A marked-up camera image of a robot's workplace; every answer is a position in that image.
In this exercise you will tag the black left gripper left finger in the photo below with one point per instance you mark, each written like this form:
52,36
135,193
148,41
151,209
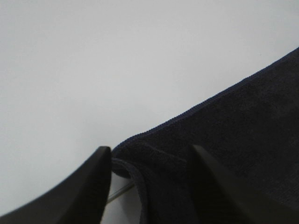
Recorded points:
79,199

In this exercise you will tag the dark navy towel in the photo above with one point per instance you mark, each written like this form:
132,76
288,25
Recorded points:
251,128

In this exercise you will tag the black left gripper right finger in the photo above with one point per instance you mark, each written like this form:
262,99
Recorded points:
219,197

